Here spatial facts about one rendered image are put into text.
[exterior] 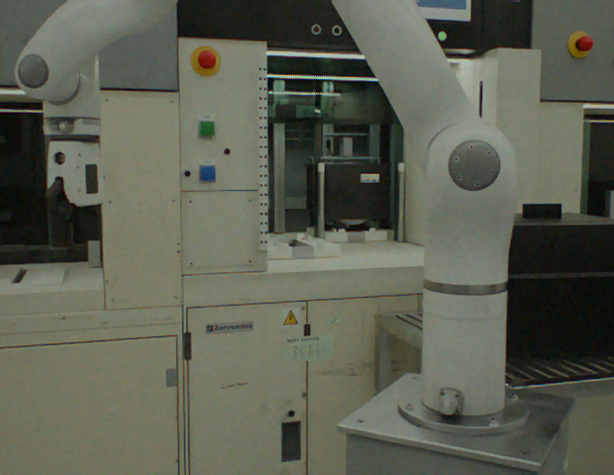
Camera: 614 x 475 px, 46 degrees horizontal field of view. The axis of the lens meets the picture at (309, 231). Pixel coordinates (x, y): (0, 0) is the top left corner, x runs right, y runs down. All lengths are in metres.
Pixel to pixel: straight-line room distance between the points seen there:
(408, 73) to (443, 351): 0.39
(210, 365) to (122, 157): 0.51
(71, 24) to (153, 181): 0.62
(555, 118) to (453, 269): 1.03
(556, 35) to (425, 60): 1.00
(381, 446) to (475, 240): 0.31
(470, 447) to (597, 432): 1.24
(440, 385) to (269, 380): 0.75
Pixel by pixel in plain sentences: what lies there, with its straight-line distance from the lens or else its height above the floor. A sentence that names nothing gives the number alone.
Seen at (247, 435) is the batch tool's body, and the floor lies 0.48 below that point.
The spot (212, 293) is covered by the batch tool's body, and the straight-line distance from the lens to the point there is 1.67.
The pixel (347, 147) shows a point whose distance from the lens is 2.36.
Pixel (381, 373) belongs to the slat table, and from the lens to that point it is 1.77.
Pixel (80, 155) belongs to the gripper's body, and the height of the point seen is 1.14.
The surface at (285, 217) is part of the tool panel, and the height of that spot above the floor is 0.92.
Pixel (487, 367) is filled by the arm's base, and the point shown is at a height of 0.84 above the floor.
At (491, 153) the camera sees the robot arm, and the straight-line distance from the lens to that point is 0.94.
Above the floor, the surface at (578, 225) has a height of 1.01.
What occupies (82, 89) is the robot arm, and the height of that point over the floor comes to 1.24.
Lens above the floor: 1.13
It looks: 6 degrees down
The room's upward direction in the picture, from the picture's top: straight up
